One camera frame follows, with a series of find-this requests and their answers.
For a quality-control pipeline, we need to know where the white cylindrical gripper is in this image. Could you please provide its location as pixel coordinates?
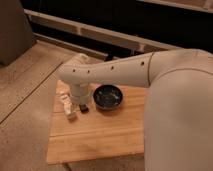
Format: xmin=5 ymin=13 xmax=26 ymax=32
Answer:
xmin=69 ymin=84 xmax=91 ymax=105

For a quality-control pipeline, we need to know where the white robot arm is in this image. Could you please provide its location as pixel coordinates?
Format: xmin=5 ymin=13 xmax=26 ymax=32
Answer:
xmin=59 ymin=49 xmax=213 ymax=171

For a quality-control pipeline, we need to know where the small black rectangular box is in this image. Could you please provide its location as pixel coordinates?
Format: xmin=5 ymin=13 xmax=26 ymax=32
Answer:
xmin=79 ymin=105 xmax=89 ymax=113

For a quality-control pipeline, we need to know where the white plastic bottle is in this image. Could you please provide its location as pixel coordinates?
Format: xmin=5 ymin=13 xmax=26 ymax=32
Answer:
xmin=60 ymin=94 xmax=76 ymax=119

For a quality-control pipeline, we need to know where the dark round bowl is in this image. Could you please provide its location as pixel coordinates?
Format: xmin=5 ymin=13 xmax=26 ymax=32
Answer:
xmin=93 ymin=85 xmax=123 ymax=111

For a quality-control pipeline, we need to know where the grey cabinet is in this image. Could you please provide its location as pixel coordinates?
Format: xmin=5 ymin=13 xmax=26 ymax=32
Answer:
xmin=0 ymin=0 xmax=36 ymax=66

